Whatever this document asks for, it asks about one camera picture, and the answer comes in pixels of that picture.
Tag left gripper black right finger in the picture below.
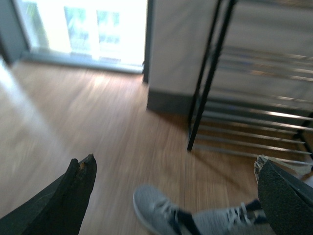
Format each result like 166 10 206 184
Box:
254 155 313 235

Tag black metal shoe rack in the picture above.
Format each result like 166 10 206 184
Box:
187 0 313 177

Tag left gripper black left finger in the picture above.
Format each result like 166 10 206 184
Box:
0 154 97 235

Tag grey knit sneaker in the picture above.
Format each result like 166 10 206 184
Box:
193 199 275 235
133 185 200 235

